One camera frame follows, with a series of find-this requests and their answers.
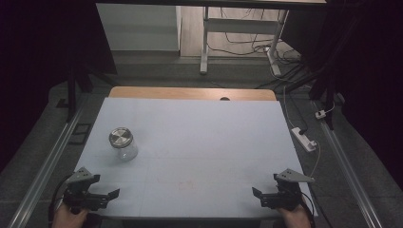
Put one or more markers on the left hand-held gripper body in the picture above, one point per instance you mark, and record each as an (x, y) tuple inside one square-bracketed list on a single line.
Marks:
[(83, 197)]

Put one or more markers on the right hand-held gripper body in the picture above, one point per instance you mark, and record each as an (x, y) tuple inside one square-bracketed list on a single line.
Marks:
[(285, 193)]

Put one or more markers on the person's left hand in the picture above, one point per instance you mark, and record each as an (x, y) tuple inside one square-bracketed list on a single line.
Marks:
[(68, 218)]

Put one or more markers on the person's right hand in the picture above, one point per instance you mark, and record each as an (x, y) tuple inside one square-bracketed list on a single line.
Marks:
[(296, 218)]

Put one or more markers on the clear glass jar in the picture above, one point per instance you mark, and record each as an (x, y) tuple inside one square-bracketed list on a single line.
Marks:
[(127, 151)]

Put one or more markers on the round metal jar lid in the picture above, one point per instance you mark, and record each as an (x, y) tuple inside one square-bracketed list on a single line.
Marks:
[(120, 137)]

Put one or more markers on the white power strip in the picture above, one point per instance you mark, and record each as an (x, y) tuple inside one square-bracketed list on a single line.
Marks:
[(303, 139)]

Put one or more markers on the light blue table mat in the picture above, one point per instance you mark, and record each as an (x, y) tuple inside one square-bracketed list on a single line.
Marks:
[(202, 152)]

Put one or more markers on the small white plug adapter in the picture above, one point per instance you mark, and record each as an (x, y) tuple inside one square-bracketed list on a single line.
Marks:
[(320, 114)]

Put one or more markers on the black metal stand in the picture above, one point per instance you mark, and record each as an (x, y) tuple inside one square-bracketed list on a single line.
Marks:
[(326, 85), (76, 82)]

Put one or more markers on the wooden table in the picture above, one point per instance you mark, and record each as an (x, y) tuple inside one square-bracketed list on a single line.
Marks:
[(177, 92)]

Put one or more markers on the dark curtain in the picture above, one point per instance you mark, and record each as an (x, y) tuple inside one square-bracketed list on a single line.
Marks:
[(367, 63), (38, 47)]

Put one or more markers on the aluminium rail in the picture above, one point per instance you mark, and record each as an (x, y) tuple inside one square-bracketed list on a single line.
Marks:
[(44, 171), (348, 171)]

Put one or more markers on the white desk frame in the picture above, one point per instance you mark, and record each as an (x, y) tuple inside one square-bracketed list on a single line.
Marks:
[(240, 26)]

